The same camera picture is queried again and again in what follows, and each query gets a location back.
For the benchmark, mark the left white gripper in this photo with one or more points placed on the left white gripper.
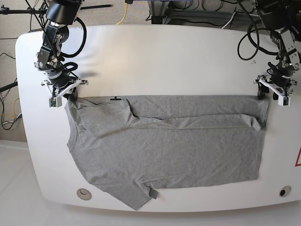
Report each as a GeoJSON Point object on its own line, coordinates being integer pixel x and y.
{"type": "Point", "coordinates": [281, 94]}

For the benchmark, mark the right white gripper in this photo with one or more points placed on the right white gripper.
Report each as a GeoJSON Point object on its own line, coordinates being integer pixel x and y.
{"type": "Point", "coordinates": [69, 90]}

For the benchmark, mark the grey T-shirt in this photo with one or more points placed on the grey T-shirt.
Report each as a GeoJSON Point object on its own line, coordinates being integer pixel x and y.
{"type": "Point", "coordinates": [133, 146]}

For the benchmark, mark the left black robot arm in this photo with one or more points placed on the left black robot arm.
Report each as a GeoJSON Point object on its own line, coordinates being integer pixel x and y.
{"type": "Point", "coordinates": [282, 19]}

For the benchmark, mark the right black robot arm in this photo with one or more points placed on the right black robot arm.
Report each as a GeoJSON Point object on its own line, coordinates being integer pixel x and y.
{"type": "Point", "coordinates": [62, 81]}

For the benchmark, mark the black tripod stand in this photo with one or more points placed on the black tripod stand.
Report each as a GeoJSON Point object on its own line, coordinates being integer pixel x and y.
{"type": "Point", "coordinates": [39, 12]}

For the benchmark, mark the left table grommet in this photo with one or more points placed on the left table grommet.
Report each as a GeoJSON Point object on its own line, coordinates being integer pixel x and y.
{"type": "Point", "coordinates": [84, 194]}

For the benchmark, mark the table grommet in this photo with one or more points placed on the table grommet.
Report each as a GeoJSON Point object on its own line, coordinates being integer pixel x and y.
{"type": "Point", "coordinates": [84, 194]}
{"type": "Point", "coordinates": [285, 191]}

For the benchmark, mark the right table grommet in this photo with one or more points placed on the right table grommet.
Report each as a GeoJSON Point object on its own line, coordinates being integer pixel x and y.
{"type": "Point", "coordinates": [285, 191]}

